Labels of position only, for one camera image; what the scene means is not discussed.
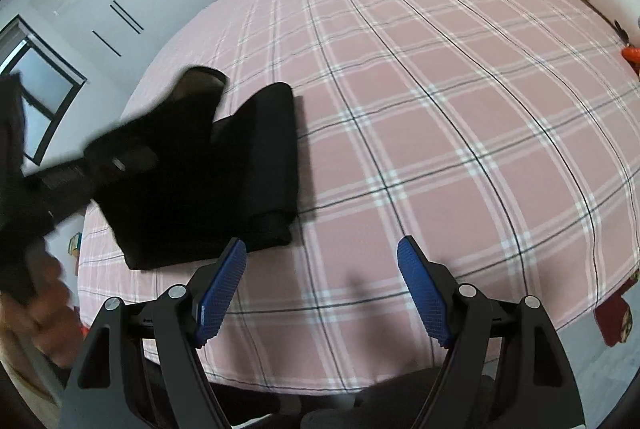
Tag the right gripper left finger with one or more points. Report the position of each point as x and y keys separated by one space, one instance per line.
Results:
x=109 y=387

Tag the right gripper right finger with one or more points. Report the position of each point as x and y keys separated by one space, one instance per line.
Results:
x=505 y=365

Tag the black pants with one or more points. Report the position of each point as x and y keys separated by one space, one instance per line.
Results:
x=177 y=184

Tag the person left hand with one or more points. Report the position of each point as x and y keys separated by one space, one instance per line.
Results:
x=47 y=321

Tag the red bag on floor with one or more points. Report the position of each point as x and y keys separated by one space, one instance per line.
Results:
x=614 y=317

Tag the black framed window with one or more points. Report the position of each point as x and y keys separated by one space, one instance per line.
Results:
x=50 y=84

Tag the pink plaid bed sheet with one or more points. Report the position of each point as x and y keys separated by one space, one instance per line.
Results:
x=503 y=135

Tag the red yellow toy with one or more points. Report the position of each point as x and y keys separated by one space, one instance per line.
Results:
x=632 y=56

